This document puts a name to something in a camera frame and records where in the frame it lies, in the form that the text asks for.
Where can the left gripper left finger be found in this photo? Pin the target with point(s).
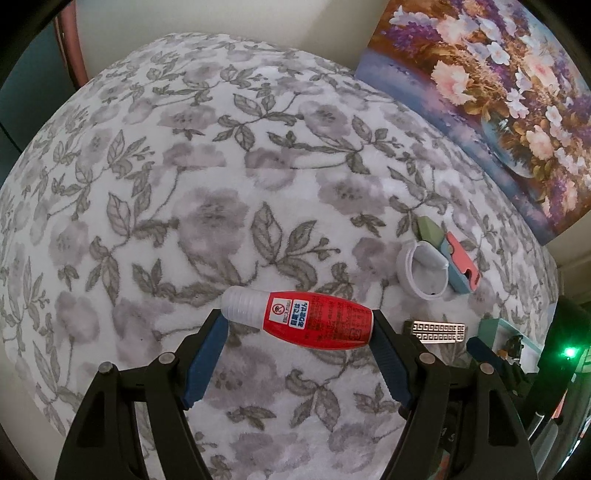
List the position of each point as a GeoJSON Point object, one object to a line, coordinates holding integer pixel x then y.
{"type": "Point", "coordinates": [103, 440]}

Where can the pink blue green toy knife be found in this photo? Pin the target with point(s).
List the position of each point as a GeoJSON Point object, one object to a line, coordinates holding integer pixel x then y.
{"type": "Point", "coordinates": [464, 275]}

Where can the teal white shallow box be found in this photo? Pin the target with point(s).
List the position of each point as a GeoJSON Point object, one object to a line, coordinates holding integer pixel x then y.
{"type": "Point", "coordinates": [494, 332]}

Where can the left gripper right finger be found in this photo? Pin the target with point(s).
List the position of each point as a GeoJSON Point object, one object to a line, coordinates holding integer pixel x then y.
{"type": "Point", "coordinates": [463, 416]}

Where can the floral grey white blanket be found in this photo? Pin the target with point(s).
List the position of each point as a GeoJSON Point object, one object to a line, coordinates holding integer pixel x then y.
{"type": "Point", "coordinates": [201, 162]}

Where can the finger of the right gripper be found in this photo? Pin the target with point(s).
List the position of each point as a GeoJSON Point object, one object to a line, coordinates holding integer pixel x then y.
{"type": "Point", "coordinates": [488, 361]}

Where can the floral painting canvas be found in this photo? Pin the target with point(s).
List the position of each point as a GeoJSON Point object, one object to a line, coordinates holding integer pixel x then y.
{"type": "Point", "coordinates": [509, 83]}

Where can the greek pattern lighter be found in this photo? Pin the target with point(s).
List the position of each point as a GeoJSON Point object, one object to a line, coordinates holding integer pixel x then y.
{"type": "Point", "coordinates": [429, 332]}

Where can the red white glue bottle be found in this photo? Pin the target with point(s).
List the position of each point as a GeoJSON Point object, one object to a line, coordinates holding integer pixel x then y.
{"type": "Point", "coordinates": [309, 320]}

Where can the pink chair frame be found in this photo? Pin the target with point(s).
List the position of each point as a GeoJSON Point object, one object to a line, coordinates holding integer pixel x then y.
{"type": "Point", "coordinates": [66, 29]}

